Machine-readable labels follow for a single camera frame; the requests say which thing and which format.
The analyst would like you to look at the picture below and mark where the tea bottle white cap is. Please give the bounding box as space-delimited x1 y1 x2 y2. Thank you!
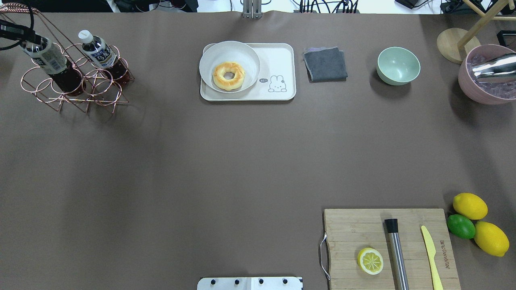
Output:
20 37 84 97

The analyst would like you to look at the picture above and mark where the tea bottle in rack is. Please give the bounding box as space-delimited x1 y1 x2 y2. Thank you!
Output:
78 30 131 86

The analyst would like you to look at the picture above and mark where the cream rectangular serving tray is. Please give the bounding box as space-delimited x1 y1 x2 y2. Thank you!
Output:
200 43 296 102

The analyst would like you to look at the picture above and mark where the white round plate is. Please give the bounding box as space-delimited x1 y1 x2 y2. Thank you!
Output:
199 41 260 93

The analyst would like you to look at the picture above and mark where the grey folded cloth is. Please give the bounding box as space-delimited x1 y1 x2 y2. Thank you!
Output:
303 47 348 83

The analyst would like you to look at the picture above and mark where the mint green bowl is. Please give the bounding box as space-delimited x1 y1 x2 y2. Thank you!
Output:
376 47 421 86

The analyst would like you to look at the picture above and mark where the wooden cutting board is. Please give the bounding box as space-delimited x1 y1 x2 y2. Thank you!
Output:
324 209 461 290

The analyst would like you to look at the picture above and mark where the half lemon slice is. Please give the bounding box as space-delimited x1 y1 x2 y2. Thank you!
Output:
356 247 384 275

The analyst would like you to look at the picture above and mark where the steel cylinder muddler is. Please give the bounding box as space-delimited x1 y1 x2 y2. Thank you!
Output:
385 218 409 290

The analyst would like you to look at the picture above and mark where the wooden cup stand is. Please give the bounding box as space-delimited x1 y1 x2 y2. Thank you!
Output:
437 0 515 64

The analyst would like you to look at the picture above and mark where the yellow plastic knife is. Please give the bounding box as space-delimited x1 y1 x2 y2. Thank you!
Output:
420 226 444 290

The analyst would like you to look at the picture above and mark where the yellow lemon near board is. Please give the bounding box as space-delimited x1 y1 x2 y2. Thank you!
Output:
453 193 488 220

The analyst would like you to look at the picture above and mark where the green lime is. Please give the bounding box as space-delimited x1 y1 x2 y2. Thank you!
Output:
446 213 476 239

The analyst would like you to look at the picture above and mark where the pink ice bucket bowl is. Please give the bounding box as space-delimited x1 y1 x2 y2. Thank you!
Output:
458 44 515 105

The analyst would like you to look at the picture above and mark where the steel ice scoop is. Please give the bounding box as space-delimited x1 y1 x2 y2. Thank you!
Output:
471 53 516 83

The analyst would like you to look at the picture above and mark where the yellow lemon outer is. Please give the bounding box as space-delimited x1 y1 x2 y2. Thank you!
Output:
474 222 510 257

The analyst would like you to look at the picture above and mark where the copper wire bottle rack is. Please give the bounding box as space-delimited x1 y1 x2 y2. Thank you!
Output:
1 2 134 113

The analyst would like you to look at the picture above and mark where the glazed ring donut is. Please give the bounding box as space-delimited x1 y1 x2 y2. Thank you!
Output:
212 61 246 91

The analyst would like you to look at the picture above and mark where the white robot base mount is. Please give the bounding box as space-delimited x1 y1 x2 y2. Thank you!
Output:
197 276 304 290

